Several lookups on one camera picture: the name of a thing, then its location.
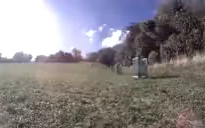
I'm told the dark round tree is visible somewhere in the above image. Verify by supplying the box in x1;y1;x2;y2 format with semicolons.
98;47;118;67

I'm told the grey box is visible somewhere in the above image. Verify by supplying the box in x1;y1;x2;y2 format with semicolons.
132;56;150;80

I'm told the green grass field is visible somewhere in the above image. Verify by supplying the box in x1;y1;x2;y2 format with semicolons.
0;54;205;128

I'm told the distant row of trees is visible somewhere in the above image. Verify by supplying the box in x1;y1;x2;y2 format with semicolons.
0;48;91;64

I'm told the pale tall dry grass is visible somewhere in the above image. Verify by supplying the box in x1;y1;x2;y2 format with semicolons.
149;54;205;79

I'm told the group of tall trees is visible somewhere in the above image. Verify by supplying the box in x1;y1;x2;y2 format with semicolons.
123;0;205;66

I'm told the short grey post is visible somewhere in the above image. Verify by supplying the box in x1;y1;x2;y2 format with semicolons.
115;63;123;75

